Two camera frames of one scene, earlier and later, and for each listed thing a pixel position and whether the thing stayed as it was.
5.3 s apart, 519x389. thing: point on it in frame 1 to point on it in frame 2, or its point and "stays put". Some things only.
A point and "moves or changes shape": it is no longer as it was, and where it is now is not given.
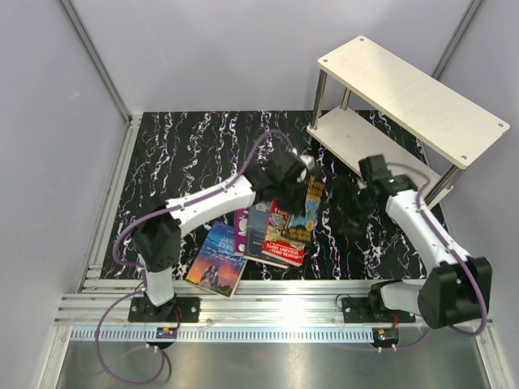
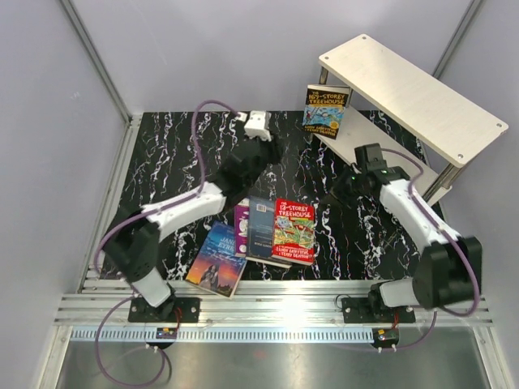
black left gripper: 298,207 to 275,147
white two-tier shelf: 422,128 stays put
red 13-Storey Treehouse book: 276,242 moves or changes shape
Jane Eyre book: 217,268 stays put
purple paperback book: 240,231 stays put
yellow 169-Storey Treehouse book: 301,227 to 323,109
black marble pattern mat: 170,153 stays put
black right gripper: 356,223 to 337,192
